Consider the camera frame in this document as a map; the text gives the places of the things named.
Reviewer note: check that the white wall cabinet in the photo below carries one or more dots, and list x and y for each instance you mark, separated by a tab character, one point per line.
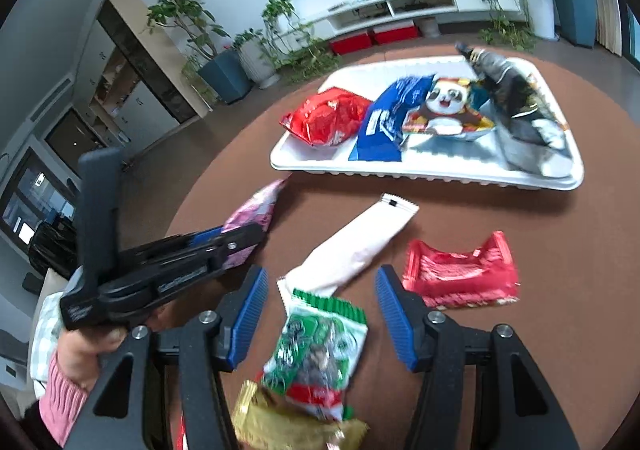
140	105

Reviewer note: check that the small red snack packet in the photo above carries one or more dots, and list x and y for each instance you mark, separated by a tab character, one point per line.
460	272

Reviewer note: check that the white television console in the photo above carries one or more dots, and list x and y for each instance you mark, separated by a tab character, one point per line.
475	0

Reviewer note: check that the plant in white ribbed pot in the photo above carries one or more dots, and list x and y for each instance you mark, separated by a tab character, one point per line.
260	65

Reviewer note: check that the black snack bag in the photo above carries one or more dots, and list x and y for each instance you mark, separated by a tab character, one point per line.
520	100

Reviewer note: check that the large red snack bag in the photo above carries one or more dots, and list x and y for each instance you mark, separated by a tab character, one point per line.
325	117

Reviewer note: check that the black dining chair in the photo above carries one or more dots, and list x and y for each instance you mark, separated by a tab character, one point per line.
52	250

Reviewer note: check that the gold snack packet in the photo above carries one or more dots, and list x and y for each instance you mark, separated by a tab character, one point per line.
280	425

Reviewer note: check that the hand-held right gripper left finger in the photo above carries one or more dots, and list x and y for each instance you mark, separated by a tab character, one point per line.
245	325

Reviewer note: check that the dark glass cabinet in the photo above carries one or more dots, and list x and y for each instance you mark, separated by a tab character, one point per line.
150	60

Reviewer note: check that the blue snack packet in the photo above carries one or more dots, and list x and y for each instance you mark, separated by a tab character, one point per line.
385	125

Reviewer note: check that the brown entrance door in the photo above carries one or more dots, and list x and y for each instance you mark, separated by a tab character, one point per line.
75	140

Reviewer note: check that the pink snack packet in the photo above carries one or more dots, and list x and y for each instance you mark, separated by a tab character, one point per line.
255	210

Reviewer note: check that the long white snack packet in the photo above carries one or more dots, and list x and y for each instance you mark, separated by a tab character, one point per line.
355	245

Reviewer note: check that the beige curtain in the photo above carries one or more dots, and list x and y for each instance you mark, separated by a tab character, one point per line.
607	10

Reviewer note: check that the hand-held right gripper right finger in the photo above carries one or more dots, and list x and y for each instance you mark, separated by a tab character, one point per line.
397	325

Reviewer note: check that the person's left forearm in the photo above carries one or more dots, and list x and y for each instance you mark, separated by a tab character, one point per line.
60	405

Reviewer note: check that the green snack packet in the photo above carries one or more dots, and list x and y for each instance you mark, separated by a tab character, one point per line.
315	350

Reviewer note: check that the white plastic tray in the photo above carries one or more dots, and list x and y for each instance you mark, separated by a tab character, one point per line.
450	165

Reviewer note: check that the person's left hand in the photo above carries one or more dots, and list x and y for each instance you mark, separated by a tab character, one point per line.
80	355

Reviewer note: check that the small white pot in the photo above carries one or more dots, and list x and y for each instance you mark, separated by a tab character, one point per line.
429	27

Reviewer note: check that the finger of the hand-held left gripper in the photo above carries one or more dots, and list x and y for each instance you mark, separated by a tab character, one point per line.
235	245
207	236

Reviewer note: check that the panda print snack packet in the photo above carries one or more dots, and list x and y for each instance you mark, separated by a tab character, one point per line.
445	105

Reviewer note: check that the red storage box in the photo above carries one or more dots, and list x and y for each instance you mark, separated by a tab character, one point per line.
350	44
395	33

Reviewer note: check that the leafy tree in blue pot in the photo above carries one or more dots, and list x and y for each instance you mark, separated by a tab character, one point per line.
227	75

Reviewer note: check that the pale checked cloth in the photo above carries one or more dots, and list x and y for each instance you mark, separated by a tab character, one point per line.
45	330

